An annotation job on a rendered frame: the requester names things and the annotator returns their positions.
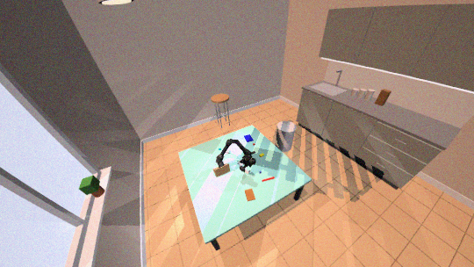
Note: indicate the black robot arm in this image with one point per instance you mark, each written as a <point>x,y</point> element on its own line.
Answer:
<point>246,158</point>

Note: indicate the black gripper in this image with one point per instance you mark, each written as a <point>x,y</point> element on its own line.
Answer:
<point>246,165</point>

